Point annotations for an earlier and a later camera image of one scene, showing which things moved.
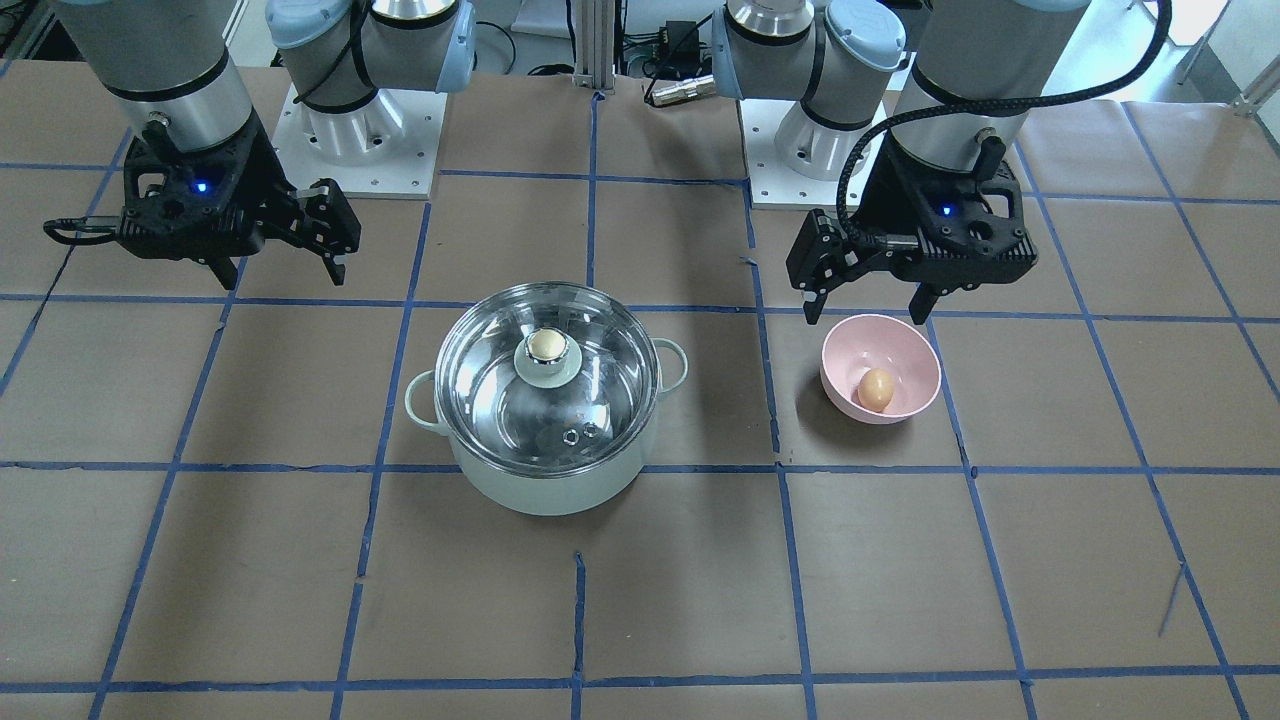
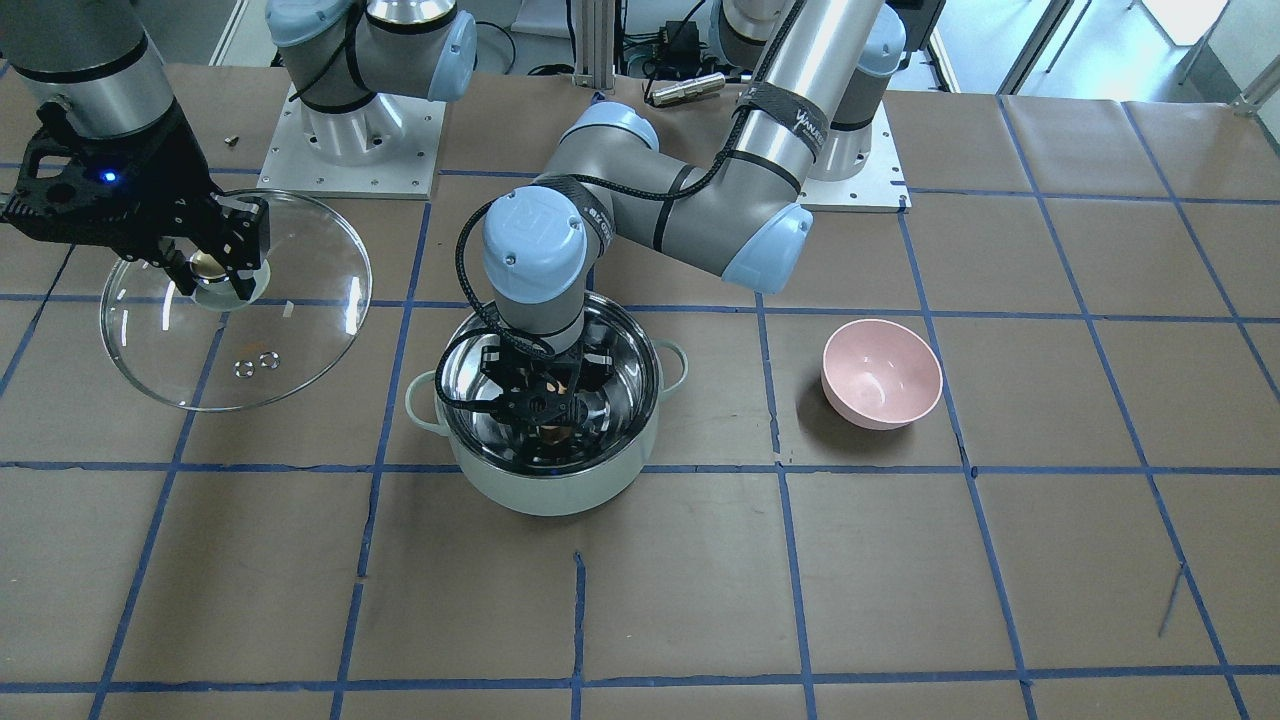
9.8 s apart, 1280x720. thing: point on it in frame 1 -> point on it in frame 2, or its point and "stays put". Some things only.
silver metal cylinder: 701,86 stays put
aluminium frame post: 595,45 stays put
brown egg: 876,389 -> 554,433
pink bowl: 865,342 stays put
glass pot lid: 546,379 -> 304,321
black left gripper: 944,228 -> 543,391
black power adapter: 680,41 stays put
